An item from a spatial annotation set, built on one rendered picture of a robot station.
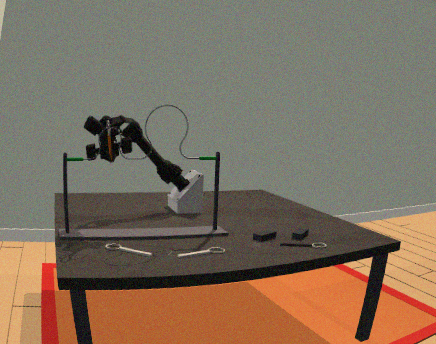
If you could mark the white loop with straight handle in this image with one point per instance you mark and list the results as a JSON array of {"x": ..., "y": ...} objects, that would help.
[
  {"x": 201, "y": 252},
  {"x": 128, "y": 250}
]

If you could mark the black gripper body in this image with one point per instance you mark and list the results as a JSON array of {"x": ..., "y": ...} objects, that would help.
[{"x": 126, "y": 146}]

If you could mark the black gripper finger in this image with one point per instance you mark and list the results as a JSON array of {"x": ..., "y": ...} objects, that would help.
[
  {"x": 114, "y": 151},
  {"x": 104, "y": 153}
]

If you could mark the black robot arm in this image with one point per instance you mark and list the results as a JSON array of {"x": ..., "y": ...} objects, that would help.
[{"x": 167, "y": 171}]

